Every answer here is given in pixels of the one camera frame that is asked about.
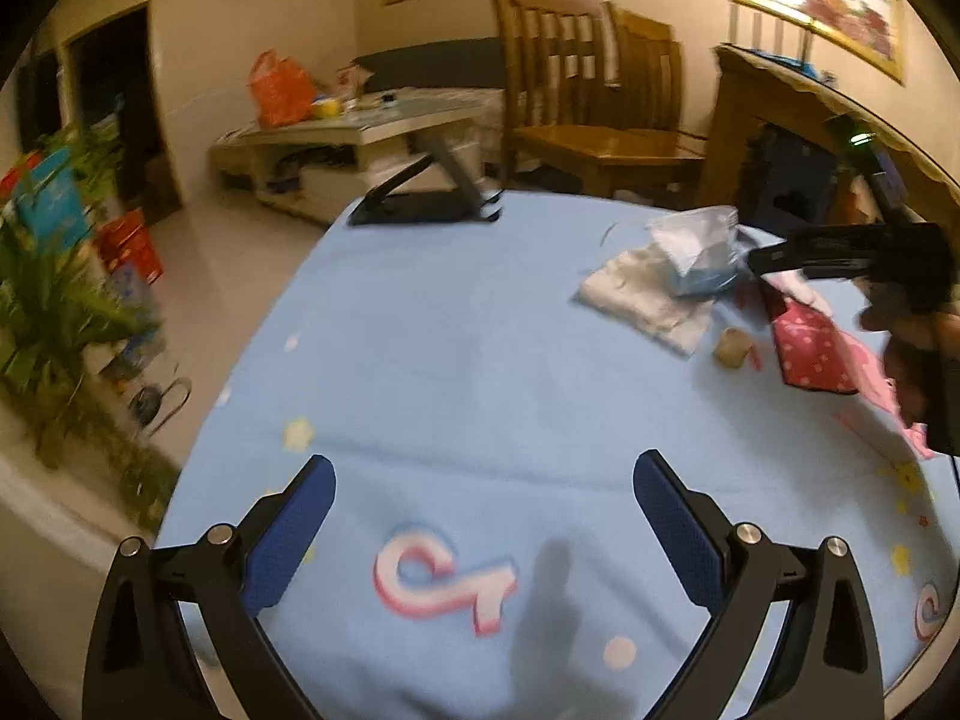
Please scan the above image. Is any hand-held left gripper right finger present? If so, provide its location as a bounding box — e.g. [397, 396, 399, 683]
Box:
[634, 450, 887, 720]

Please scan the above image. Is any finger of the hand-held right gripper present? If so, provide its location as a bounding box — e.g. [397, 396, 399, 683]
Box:
[748, 223, 891, 281]

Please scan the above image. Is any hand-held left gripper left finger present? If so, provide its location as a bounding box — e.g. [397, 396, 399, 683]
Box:
[81, 454, 336, 720]

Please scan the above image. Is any red dotted snack wrapper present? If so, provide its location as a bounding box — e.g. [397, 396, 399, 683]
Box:
[769, 298, 861, 395]

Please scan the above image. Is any blue face mask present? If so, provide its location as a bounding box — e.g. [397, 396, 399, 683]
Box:
[649, 206, 752, 298]

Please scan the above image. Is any person's right hand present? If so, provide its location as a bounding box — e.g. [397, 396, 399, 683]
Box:
[859, 294, 960, 458]

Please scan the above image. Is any blue plastic stool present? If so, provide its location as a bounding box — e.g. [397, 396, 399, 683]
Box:
[748, 124, 842, 227]

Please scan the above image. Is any small cork-like cap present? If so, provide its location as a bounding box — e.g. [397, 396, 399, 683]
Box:
[712, 328, 755, 371]

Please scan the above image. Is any lace table cover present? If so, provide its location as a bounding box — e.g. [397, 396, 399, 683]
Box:
[716, 43, 960, 185]

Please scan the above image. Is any wooden dining table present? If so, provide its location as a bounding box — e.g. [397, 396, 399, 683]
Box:
[697, 43, 960, 226]

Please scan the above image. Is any white tissue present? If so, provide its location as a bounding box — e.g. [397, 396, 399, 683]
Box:
[577, 244, 715, 358]

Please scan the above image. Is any blue cartoon print tablecloth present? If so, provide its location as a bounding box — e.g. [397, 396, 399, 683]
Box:
[154, 191, 960, 720]

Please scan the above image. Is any black router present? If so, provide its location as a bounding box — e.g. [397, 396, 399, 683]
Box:
[731, 4, 822, 72]

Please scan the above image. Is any wooden dining chair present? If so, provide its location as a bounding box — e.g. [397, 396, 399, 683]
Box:
[607, 4, 707, 137]
[487, 0, 706, 202]

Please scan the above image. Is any red cardboard box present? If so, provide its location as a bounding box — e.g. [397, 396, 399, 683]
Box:
[97, 210, 165, 286]

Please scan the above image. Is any green potted plant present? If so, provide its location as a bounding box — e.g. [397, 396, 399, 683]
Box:
[0, 127, 177, 481]

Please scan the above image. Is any black phone stand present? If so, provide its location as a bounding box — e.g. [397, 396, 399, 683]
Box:
[349, 133, 502, 227]

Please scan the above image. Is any white coffee table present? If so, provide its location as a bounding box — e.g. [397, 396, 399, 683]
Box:
[208, 88, 505, 226]

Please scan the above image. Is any blue cardboard box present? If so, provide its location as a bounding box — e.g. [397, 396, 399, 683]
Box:
[13, 150, 92, 250]

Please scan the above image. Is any grey sofa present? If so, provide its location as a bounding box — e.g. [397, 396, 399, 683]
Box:
[351, 37, 505, 95]

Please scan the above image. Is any orange plastic bag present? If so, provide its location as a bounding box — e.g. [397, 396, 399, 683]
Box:
[249, 50, 317, 128]

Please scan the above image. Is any black cable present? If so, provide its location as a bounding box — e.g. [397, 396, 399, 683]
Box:
[129, 377, 193, 437]

